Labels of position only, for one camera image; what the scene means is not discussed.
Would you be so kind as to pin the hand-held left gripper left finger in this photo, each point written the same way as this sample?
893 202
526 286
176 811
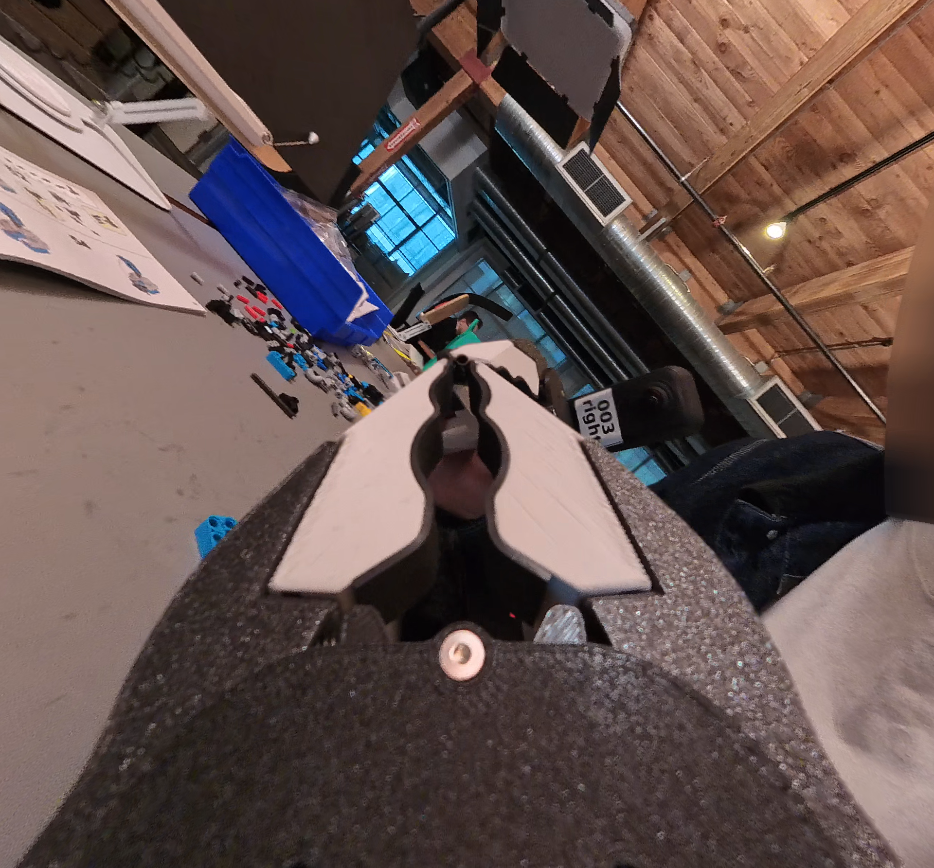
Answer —
350 503

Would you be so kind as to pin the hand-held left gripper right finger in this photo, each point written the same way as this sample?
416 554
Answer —
562 503

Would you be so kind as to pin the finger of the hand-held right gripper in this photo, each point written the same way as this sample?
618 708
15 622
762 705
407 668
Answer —
503 356
458 434

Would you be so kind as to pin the small black brick pin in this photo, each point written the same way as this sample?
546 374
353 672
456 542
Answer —
461 365

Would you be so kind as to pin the person's right forearm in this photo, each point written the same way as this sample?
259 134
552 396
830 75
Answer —
766 503

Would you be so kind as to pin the grey desk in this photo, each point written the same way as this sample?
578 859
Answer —
109 445

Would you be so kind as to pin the person's right hand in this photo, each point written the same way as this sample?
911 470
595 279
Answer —
460 489

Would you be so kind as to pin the teal board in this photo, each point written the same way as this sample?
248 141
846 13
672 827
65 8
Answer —
467 332

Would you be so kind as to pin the black brick axle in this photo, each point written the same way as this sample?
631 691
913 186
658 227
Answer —
274 394

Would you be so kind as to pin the white vent grille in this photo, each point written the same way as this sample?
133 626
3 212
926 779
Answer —
784 408
595 182

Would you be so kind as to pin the light blue brick connector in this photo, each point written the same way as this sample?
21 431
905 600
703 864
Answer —
281 365

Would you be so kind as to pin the pile of small brick pieces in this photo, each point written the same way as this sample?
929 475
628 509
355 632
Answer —
306 350

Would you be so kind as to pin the large paned window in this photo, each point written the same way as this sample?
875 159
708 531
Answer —
408 219

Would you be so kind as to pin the black ceiling pipe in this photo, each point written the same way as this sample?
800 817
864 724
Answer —
730 235

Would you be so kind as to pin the ceiling lamp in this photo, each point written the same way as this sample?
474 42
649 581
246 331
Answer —
776 230

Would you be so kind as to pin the clear plastic bag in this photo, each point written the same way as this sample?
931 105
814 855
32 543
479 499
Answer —
321 226

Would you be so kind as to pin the blue storage bin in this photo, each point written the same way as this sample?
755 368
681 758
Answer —
277 241

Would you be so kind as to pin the white shirt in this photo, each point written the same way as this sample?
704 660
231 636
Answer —
861 664

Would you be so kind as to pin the grey light panel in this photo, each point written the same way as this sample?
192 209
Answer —
562 14

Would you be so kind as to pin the open instruction booklet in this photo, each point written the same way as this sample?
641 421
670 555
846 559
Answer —
73 241

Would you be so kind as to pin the silver ventilation duct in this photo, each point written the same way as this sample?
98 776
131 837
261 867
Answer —
657 277

